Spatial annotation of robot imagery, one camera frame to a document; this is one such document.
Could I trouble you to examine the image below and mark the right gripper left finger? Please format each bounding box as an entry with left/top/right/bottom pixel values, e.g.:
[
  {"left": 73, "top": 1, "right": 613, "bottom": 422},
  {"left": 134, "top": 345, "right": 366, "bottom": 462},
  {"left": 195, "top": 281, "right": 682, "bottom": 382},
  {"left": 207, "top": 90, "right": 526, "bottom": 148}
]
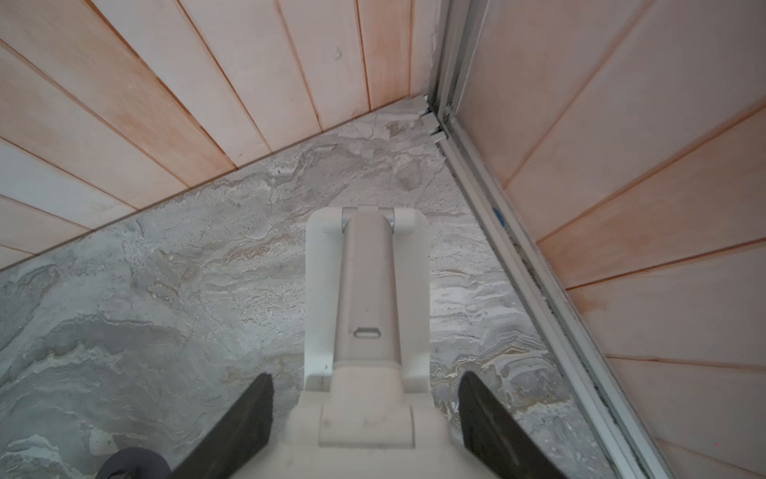
[{"left": 170, "top": 373, "right": 274, "bottom": 478}]

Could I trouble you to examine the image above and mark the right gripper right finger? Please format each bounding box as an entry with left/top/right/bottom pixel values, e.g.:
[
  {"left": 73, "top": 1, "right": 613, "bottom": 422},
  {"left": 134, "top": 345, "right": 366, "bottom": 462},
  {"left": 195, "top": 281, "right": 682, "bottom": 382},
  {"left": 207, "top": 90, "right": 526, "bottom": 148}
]
[{"left": 458, "top": 371, "right": 566, "bottom": 479}]

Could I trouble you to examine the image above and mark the white folding phone stand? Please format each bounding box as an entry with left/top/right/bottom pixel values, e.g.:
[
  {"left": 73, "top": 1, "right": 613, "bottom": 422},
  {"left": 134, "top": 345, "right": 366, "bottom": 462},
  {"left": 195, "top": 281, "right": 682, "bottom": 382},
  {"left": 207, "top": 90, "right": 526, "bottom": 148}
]
[{"left": 239, "top": 207, "right": 491, "bottom": 478}]

